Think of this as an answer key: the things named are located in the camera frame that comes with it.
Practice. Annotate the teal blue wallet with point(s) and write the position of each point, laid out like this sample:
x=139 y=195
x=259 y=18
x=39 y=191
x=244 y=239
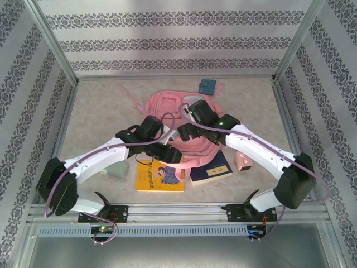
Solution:
x=207 y=87

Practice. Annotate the pink school backpack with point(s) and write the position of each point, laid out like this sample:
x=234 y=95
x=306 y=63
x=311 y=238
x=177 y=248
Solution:
x=195 y=152

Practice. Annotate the yellow paperback book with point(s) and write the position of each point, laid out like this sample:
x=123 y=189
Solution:
x=150 y=181

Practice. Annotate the mint green pencil case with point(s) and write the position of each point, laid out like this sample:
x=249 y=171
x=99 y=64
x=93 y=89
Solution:
x=118 y=170

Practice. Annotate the dark blue book yellow label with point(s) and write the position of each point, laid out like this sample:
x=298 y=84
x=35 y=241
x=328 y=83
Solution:
x=212 y=171

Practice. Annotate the small pink pencil sharpener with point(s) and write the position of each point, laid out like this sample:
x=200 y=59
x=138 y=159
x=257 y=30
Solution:
x=242 y=162

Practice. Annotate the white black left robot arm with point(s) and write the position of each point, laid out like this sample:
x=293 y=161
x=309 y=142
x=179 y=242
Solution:
x=92 y=159

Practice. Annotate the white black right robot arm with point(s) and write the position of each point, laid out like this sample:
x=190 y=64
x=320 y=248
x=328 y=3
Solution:
x=259 y=148

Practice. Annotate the grey sheet metal panel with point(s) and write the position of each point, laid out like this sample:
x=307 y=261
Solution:
x=178 y=254

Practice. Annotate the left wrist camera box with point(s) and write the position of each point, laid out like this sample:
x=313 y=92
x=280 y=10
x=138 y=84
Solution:
x=171 y=135

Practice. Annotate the aluminium table back rail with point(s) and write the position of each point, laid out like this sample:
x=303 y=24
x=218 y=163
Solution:
x=139 y=78

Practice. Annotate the aluminium table side rail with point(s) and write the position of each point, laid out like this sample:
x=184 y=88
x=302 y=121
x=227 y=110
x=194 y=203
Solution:
x=288 y=125
x=64 y=125

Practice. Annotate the aluminium mounting rail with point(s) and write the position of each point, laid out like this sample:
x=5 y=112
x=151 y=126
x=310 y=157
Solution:
x=178 y=212

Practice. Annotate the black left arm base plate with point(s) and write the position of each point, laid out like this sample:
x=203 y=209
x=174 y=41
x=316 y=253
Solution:
x=122 y=213

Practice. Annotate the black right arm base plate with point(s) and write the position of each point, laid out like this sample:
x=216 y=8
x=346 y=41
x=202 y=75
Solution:
x=232 y=213

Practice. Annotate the aluminium frame post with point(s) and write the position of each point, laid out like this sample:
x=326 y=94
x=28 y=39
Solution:
x=301 y=36
x=53 y=42

